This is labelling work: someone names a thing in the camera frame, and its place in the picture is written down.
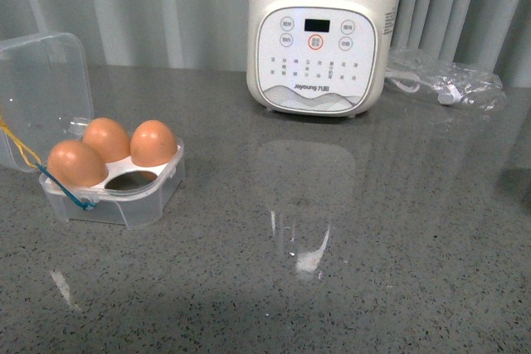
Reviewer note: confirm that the brown egg back left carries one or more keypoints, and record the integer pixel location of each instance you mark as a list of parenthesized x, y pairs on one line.
[(108, 138)]

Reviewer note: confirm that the brown egg front left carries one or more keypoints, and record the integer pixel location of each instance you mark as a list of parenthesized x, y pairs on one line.
[(75, 164)]

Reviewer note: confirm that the blue rubber band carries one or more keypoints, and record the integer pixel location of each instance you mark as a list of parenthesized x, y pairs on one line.
[(83, 204)]

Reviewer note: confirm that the clear plastic bag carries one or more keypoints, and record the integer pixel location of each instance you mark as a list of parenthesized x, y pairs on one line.
[(421, 76)]

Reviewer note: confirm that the white Joyoung soymilk maker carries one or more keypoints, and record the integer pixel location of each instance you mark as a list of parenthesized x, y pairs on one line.
[(318, 57)]

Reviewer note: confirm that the brown egg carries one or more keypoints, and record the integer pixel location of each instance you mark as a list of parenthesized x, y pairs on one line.
[(152, 144), (108, 138), (75, 164)]

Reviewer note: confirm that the clear plastic egg box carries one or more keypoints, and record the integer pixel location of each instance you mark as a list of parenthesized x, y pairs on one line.
[(45, 99)]

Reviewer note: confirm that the brown egg back right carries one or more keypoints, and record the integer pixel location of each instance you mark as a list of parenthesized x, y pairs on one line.
[(152, 144)]

